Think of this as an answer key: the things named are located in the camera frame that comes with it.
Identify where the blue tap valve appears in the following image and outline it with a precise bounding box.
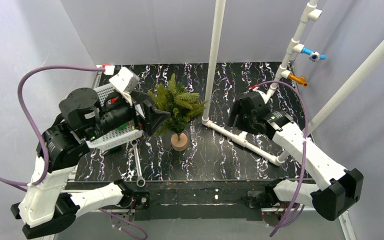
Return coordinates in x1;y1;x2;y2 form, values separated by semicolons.
300;47;327;62

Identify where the small green christmas tree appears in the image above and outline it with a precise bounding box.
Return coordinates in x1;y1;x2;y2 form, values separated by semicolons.
148;73;206;152

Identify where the white plastic basket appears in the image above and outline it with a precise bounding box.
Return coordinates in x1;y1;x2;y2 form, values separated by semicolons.
86;83;144;151

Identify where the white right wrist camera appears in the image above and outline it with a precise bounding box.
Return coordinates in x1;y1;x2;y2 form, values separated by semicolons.
251;85;276;104

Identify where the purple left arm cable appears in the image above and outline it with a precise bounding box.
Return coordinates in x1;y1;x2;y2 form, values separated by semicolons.
0;65;148;240

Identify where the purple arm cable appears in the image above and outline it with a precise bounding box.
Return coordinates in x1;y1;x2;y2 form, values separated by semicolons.
0;65;148;240
251;80;310;238

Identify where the green glitter bauble ornament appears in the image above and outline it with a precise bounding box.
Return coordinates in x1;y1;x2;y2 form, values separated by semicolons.
116;122;130;131

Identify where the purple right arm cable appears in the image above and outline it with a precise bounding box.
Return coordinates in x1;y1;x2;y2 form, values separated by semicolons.
251;80;310;238

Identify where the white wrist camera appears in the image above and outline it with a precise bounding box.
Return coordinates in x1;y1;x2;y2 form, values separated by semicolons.
102;64;140;94
251;85;276;104

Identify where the black front mounting rail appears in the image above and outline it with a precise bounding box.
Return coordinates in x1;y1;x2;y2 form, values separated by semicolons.
92;179;281;222

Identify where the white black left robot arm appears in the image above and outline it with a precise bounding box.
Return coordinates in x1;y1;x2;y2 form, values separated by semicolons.
11;87;170;240

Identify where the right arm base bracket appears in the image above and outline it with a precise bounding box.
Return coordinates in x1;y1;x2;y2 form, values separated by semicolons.
244;190;288;228

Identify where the silver combination wrench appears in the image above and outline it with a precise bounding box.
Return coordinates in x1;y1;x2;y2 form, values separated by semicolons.
131;139;146;188

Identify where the white PVC pipe frame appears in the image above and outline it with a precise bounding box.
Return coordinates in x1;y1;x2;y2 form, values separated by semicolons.
201;0;384;166

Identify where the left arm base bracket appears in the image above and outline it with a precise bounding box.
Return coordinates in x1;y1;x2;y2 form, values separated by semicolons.
110;180;150;230

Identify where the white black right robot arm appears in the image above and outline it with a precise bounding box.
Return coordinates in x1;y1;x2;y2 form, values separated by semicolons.
228;91;364;221

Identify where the orange brass tap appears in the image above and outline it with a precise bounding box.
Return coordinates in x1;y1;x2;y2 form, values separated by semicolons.
287;73;308;87

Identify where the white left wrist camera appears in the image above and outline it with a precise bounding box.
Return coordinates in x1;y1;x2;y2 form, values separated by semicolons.
102;64;140;94

